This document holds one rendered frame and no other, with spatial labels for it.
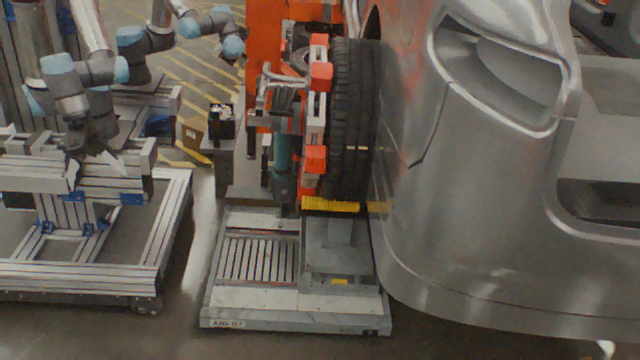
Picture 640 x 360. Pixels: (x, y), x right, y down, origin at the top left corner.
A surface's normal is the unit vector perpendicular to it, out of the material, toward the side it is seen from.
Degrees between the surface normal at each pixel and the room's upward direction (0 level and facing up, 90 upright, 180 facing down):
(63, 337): 0
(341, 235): 90
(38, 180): 90
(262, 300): 0
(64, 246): 0
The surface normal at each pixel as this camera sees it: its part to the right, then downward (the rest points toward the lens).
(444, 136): -0.78, 0.28
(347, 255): 0.09, -0.83
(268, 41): 0.01, 0.56
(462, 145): -0.63, 0.36
